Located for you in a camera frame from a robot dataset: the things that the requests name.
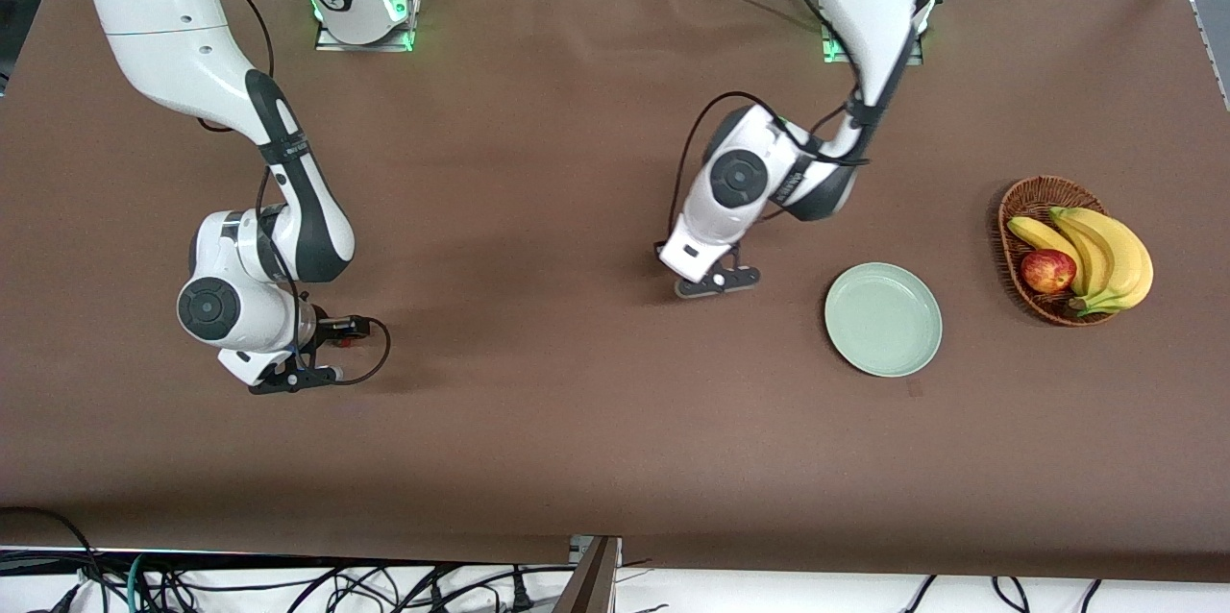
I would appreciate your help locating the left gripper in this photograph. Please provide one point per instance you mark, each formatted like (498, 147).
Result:
(658, 246)

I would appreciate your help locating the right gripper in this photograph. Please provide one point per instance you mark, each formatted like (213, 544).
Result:
(333, 329)

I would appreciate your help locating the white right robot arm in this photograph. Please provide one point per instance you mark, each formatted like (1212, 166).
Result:
(163, 36)

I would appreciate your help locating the pale green round plate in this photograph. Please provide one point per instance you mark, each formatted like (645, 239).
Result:
(884, 320)

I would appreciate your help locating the brown table cover sheet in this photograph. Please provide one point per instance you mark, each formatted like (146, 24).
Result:
(615, 402)

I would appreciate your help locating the brown wicker basket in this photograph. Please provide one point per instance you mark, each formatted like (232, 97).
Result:
(1033, 200)

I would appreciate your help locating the red yellow apple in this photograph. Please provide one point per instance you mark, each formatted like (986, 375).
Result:
(1047, 272)

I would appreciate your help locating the yellow banana bunch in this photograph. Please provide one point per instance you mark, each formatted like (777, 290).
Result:
(1119, 257)

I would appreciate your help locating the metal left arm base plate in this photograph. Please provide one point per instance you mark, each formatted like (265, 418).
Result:
(834, 59)

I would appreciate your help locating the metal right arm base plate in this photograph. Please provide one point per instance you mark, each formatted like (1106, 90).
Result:
(365, 47)

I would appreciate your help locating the aluminium frame post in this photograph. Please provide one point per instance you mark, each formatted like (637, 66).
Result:
(591, 584)

